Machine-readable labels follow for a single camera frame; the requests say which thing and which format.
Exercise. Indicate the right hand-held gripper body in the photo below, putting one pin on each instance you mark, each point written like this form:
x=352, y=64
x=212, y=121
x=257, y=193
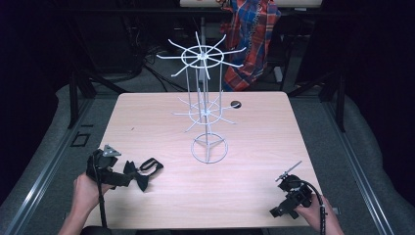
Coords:
x=295, y=192

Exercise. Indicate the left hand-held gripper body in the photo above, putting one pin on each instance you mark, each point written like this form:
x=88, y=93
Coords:
x=103, y=163

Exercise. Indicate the person's right hand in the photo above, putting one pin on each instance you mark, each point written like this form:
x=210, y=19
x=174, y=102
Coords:
x=314, y=213

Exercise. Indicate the person's left hand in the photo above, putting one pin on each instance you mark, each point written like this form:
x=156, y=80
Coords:
x=85, y=192

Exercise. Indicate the black metal stand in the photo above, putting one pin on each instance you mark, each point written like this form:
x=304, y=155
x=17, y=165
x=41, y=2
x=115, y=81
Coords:
x=341, y=104
x=74, y=98

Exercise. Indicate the black round table grommet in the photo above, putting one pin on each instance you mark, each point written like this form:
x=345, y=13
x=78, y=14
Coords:
x=236, y=104

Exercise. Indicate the red blue plaid shirt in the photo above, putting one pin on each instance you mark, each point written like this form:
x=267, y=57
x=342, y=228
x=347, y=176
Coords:
x=251, y=42

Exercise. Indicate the black rectangular floor frame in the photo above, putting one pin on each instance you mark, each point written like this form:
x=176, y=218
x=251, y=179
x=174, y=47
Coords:
x=80, y=139

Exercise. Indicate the grey metal floor rail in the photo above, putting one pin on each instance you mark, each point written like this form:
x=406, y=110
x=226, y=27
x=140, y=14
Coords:
x=359, y=169
x=42, y=176

